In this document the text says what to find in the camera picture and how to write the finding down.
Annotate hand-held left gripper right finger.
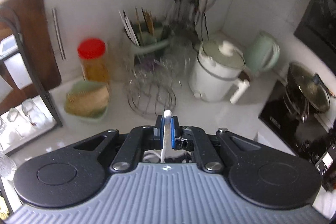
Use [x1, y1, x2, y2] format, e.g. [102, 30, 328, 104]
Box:
[171, 116, 263, 172]

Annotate small clear tumbler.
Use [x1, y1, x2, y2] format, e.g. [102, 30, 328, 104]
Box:
[7, 108, 27, 135]
[21, 98, 40, 122]

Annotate black induction cooktop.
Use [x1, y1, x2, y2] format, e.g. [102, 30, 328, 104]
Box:
[259, 80, 336, 161]

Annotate wire cup rack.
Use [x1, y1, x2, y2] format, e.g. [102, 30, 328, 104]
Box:
[126, 53, 181, 117]

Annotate upside-down drinking glasses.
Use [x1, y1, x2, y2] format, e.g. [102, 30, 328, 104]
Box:
[0, 97, 57, 156]

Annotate bundle of chopsticks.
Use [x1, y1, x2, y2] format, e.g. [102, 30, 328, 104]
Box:
[119, 7, 155, 46]

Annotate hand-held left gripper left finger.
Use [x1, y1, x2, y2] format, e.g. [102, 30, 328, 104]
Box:
[71, 116, 164, 173]

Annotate brown cutting board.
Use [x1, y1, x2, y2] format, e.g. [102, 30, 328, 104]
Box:
[0, 0, 66, 102]

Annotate pale green kettle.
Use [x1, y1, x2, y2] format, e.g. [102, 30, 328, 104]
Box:
[245, 31, 281, 77]

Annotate green plastic basket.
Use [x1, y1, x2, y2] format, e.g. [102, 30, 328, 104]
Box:
[64, 80, 111, 123]

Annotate glass pot lid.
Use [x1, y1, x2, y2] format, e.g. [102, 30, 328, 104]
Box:
[287, 62, 332, 113]

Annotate green chopstick holder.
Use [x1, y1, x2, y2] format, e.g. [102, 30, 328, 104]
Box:
[123, 21, 175, 56]

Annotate speckled pot lid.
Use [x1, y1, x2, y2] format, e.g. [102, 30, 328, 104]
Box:
[201, 40, 246, 69]

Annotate textured glass mug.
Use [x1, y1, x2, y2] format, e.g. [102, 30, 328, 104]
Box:
[0, 151, 17, 181]

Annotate black oven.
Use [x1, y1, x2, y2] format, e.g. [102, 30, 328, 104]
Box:
[293, 0, 336, 52]

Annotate red-lidded plastic jar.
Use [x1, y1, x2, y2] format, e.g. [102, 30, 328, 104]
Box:
[77, 38, 111, 85]

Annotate dried noodles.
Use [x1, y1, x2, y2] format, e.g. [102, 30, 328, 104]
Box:
[67, 85, 109, 111]

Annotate white chopstick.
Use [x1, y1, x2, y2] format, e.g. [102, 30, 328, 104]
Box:
[161, 110, 172, 164]

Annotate black power cable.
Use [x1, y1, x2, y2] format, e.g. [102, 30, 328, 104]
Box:
[201, 10, 210, 41]

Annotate steel cooking pot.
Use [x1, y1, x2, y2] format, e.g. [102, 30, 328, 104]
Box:
[285, 88, 315, 122]

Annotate black dish rack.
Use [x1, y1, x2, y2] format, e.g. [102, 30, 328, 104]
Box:
[0, 5, 63, 127]

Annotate white electric pot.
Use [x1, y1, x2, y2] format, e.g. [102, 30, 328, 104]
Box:
[188, 40, 250, 104]

